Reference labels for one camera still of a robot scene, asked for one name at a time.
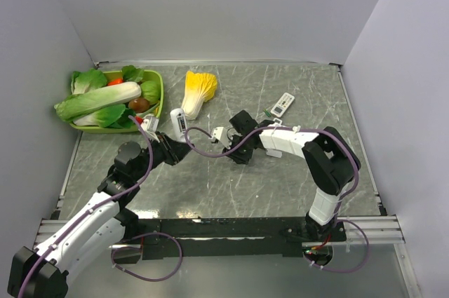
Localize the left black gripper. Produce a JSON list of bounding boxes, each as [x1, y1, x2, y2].
[[131, 130, 194, 181]]

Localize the grey white remote control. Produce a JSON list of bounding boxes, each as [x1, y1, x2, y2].
[[170, 108, 187, 142]]

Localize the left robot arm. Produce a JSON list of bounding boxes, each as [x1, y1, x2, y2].
[[7, 132, 191, 297]]

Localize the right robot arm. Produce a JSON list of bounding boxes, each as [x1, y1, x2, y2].
[[211, 110, 361, 241]]

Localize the white remote with screen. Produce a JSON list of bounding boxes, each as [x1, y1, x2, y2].
[[270, 93, 295, 118]]

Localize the brown mushroom toy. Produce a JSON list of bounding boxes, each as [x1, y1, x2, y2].
[[128, 97, 151, 114]]

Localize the bok choy toy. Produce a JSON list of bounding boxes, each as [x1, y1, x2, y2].
[[73, 104, 136, 129]]

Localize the round green lettuce toy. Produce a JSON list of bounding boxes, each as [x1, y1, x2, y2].
[[140, 81, 161, 105]]

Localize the yellow cabbage toy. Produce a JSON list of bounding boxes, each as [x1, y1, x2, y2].
[[181, 71, 218, 120]]

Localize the green plastic basket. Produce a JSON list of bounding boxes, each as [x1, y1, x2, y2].
[[70, 65, 164, 134]]

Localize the long napa cabbage toy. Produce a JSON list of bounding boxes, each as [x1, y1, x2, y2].
[[54, 82, 141, 122]]

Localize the red tomato toy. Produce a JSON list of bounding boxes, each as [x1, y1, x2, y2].
[[107, 79, 124, 87]]

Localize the green leaf toy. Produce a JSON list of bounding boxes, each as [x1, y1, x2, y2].
[[71, 68, 108, 95]]

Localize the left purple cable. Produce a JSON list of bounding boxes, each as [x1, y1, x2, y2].
[[16, 114, 155, 298]]

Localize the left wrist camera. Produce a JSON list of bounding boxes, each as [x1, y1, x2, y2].
[[135, 114, 159, 138]]

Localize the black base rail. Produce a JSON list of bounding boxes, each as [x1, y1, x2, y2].
[[96, 215, 347, 261]]

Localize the aluminium frame rail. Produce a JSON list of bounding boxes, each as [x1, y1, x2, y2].
[[33, 215, 406, 247]]

